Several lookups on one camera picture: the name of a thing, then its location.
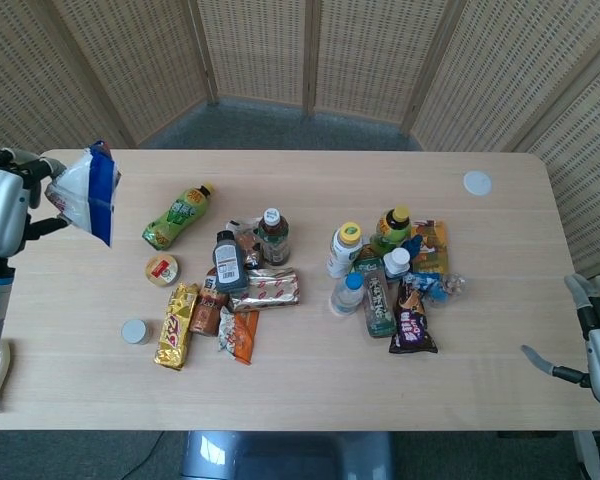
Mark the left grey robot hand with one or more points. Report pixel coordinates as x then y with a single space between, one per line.
0 210

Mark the large white blue snack bag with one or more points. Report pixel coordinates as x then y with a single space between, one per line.
87 195

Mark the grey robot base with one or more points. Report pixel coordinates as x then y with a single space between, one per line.
285 457

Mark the clear blue candy bag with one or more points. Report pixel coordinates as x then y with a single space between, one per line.
442 287

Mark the purple snack packet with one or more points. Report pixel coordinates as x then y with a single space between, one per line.
412 330

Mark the gold candy bar wrapper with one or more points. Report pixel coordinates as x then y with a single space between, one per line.
176 330

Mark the woven folding screen panel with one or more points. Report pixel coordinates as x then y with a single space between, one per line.
505 75
30 75
590 175
255 50
145 60
370 55

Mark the green bottle with printed label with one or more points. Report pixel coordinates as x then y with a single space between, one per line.
177 217

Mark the small grey round lid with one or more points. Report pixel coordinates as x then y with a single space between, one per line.
135 332

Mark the white round lid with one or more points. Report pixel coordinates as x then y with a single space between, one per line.
477 182

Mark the blue small item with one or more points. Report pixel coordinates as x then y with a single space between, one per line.
414 245

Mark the small white pill bottle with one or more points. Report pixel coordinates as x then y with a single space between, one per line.
396 262

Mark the green label tea bottle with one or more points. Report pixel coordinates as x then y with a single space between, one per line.
378 310

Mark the brown snack packet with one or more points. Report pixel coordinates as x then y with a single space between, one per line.
207 312

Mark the dark grey squeeze bottle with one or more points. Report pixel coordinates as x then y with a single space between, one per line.
229 265

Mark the white black small packet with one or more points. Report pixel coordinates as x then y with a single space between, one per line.
240 224

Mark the shiny brown small packet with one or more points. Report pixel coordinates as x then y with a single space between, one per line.
251 250

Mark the green small box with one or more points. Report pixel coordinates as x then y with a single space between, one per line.
367 260

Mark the clear water bottle blue cap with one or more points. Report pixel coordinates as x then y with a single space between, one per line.
346 295

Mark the brown tea bottle white cap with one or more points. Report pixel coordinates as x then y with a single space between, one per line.
273 242

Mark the silver red snack package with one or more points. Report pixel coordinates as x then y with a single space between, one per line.
267 290

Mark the white bottle green yellow cap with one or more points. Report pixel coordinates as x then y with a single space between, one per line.
342 250

